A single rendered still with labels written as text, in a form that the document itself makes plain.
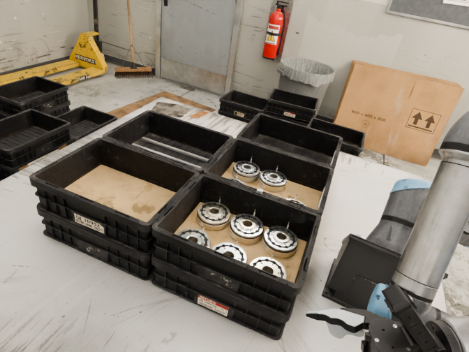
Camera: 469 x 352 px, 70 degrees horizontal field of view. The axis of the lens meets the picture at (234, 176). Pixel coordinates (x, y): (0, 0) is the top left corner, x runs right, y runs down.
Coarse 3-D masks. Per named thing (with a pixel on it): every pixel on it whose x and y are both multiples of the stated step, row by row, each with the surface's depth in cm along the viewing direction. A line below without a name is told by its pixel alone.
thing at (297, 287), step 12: (216, 180) 105; (252, 192) 103; (288, 204) 100; (312, 216) 98; (156, 228) 84; (168, 240) 83; (180, 240) 82; (312, 240) 89; (192, 252) 82; (204, 252) 80; (216, 252) 80; (312, 252) 85; (228, 264) 79; (240, 264) 78; (252, 276) 78; (264, 276) 77; (276, 276) 77; (300, 276) 78; (288, 288) 76; (300, 288) 75
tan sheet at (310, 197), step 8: (232, 168) 131; (224, 176) 125; (232, 176) 126; (248, 184) 123; (256, 184) 124; (288, 184) 127; (296, 184) 128; (272, 192) 121; (280, 192) 122; (288, 192) 123; (296, 192) 124; (304, 192) 125; (312, 192) 125; (320, 192) 126; (304, 200) 120; (312, 200) 121
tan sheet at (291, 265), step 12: (192, 216) 105; (180, 228) 99; (228, 228) 102; (264, 228) 105; (216, 240) 97; (228, 240) 98; (300, 240) 103; (252, 252) 96; (264, 252) 96; (300, 252) 98; (288, 264) 94; (288, 276) 90
